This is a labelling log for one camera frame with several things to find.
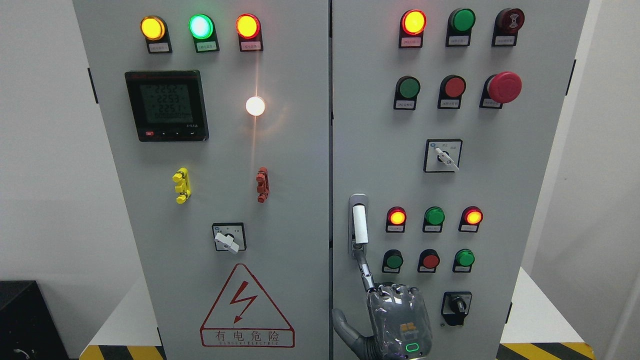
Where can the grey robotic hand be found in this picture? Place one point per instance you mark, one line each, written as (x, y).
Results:
(398, 316)

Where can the silver door handle lock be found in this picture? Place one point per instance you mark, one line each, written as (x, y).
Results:
(357, 234)

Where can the grey cabinet right door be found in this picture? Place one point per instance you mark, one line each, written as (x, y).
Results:
(380, 152)

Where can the grey cabinet door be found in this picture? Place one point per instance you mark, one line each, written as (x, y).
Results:
(380, 152)
(287, 237)

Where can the grey cabinet left door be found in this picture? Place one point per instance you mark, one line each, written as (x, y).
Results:
(287, 237)

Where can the red-orange indicator lamp left door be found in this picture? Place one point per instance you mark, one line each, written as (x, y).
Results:
(249, 32)

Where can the red push button lower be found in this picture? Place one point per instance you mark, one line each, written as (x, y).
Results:
(428, 261)

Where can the red push button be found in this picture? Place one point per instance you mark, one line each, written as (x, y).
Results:
(451, 91)
(428, 261)

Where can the green push button lower right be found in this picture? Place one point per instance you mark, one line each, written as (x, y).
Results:
(463, 261)

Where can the lit red lamp middle left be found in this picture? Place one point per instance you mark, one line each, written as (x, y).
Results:
(396, 220)

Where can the lit red lamp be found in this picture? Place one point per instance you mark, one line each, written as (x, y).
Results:
(396, 220)
(470, 220)
(411, 29)

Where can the green lamp middle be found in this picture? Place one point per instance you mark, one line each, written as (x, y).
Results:
(433, 220)

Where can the lit red lamp middle right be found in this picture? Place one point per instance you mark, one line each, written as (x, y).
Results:
(470, 220)

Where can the white cabinet base platform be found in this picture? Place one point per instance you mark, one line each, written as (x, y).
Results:
(535, 330)

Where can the red triangle warning sticker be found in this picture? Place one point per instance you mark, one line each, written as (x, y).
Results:
(244, 315)

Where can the red terminal connector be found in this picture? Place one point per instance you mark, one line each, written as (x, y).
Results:
(263, 185)

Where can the green push button upper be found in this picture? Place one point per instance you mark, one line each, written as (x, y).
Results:
(406, 93)

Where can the red push button upper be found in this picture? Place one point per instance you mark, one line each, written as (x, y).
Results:
(451, 91)

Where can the red emergency stop button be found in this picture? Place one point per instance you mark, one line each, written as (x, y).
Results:
(500, 89)

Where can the white lit indicator lamp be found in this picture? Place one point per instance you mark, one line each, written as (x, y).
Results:
(255, 106)

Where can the yellow terminal connector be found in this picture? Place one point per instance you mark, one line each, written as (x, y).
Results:
(182, 185)

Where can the lit red lamp right top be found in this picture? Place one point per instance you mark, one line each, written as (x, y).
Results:
(411, 29)

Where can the green lamp right top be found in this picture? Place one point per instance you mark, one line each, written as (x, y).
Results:
(460, 27)

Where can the black digital power meter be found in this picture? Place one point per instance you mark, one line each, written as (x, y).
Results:
(168, 105)

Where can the dark red buzzer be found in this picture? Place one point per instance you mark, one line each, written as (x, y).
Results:
(507, 24)

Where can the green lit indicator lamp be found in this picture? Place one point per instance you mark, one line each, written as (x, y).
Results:
(204, 33)

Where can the black box bottom left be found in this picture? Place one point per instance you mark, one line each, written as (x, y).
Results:
(27, 330)

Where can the yellow indicator lamp top left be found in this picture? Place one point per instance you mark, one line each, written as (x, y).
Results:
(156, 34)

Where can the black knob selector switch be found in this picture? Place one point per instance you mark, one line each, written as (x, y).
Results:
(455, 307)

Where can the right door upper selector switch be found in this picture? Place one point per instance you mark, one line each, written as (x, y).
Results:
(442, 155)

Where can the door selector switch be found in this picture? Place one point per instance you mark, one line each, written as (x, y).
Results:
(229, 237)
(442, 155)

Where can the left door selector switch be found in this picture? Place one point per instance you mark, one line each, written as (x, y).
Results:
(229, 237)

